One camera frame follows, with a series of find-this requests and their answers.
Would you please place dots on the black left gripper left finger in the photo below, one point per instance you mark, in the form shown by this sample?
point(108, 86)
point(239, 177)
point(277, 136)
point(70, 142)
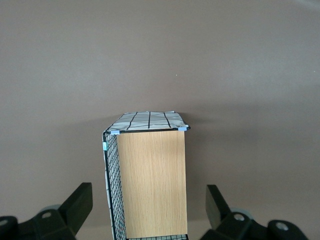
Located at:
point(50, 225)

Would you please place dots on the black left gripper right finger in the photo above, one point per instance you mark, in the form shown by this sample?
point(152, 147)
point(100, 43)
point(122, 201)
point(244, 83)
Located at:
point(240, 228)

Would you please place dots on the light wooden shelf board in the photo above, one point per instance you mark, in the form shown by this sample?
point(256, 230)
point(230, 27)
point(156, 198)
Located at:
point(152, 185)

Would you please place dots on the brown table cover mat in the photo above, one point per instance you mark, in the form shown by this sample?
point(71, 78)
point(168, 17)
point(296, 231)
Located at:
point(160, 50)

